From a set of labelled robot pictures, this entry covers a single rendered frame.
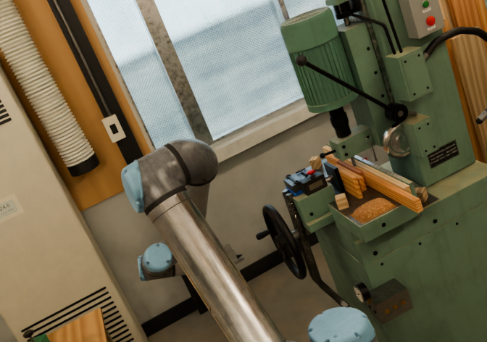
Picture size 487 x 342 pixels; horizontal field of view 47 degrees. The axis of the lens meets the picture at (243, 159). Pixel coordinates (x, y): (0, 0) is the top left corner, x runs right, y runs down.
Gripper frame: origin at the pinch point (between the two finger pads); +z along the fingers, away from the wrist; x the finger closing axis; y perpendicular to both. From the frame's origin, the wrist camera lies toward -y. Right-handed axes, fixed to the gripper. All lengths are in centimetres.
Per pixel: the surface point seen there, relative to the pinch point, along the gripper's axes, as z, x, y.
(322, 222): 23.7, -20.4, 18.2
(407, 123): 50, -28, 52
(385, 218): 35, -41, 26
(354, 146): 38, -15, 42
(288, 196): 14.5, -13.4, 26.5
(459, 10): 164, 100, 86
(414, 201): 40, -49, 33
